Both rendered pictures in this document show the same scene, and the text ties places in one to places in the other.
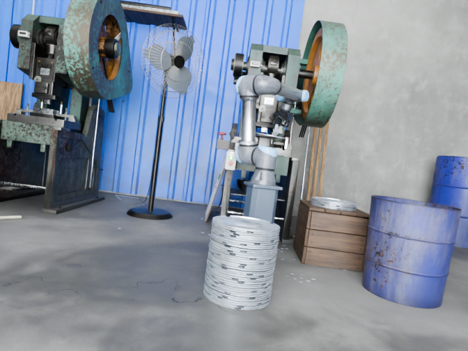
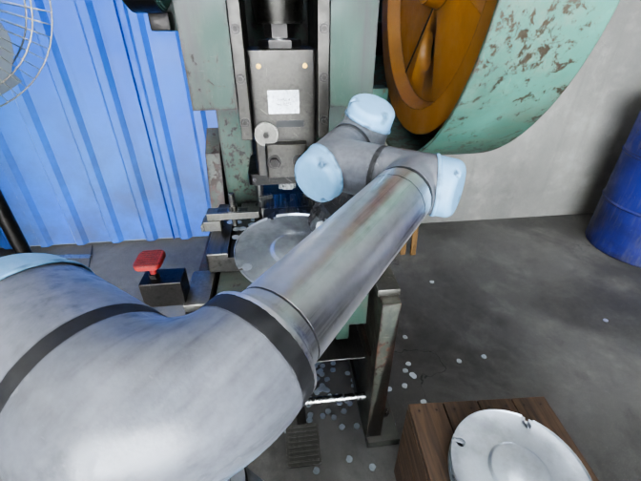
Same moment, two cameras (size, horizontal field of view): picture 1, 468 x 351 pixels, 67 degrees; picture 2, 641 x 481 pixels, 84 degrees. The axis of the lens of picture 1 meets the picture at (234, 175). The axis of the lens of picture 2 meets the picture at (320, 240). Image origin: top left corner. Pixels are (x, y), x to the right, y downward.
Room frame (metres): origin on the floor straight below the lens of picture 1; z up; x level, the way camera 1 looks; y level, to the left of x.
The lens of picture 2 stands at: (1.94, -0.20, 1.23)
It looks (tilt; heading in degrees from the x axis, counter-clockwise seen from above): 32 degrees down; 355
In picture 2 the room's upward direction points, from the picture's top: straight up
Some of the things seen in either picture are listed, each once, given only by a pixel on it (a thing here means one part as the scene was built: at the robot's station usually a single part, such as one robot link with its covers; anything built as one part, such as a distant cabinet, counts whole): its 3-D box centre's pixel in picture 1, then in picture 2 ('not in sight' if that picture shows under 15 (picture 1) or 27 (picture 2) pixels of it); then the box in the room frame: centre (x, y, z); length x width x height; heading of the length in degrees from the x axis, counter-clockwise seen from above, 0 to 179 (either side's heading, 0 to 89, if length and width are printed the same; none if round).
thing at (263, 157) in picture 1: (265, 157); not in sight; (2.12, -0.18, 0.62); 0.13 x 0.12 x 0.14; 52
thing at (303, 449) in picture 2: not in sight; (298, 381); (2.76, -0.20, 0.14); 0.59 x 0.10 x 0.05; 1
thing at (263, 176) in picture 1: (264, 175); not in sight; (2.12, -0.18, 0.50); 0.15 x 0.15 x 0.10
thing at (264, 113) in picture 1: (267, 104); (283, 110); (2.85, -0.20, 1.04); 0.17 x 0.15 x 0.30; 1
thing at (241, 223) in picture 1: (246, 223); not in sight; (1.49, -0.08, 0.32); 0.29 x 0.29 x 0.01
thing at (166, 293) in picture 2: (222, 151); (171, 303); (2.66, 0.11, 0.62); 0.10 x 0.06 x 0.20; 91
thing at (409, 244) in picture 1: (407, 247); not in sight; (1.81, -0.94, 0.24); 0.42 x 0.42 x 0.48
